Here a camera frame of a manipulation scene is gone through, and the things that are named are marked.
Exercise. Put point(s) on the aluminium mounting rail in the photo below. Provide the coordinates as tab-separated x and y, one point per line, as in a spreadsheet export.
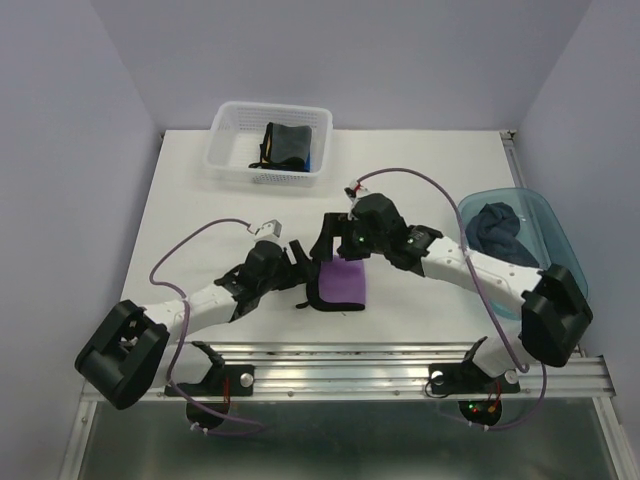
386	372

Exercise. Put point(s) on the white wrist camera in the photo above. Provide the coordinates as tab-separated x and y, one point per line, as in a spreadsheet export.
355	192
269	231

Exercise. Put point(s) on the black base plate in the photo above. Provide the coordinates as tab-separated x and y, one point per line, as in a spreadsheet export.
222	383
483	394

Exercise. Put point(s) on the white perforated plastic basket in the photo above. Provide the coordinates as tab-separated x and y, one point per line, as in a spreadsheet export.
238	129

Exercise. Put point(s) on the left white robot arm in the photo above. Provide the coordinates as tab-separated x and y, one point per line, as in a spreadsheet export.
130	351

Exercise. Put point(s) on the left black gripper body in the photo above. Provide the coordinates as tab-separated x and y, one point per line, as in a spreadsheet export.
285	276

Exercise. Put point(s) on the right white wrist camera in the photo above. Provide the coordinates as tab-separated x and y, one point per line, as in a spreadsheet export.
355	192

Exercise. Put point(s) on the dark navy towel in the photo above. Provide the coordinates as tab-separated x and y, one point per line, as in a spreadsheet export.
494	230

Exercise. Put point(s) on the translucent blue plastic bin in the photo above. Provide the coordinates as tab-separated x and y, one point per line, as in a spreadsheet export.
540	230

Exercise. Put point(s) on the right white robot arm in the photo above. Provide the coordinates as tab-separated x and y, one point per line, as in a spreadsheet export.
553	312

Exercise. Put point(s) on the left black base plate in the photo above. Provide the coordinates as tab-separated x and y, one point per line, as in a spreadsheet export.
222	383

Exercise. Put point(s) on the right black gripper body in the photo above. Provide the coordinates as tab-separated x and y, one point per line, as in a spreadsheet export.
359	244

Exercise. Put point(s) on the purple towel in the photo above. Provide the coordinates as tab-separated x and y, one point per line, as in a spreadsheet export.
338	286

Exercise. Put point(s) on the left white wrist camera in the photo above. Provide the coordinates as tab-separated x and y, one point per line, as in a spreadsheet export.
269	231

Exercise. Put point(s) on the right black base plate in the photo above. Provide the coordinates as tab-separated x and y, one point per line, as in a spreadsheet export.
483	394

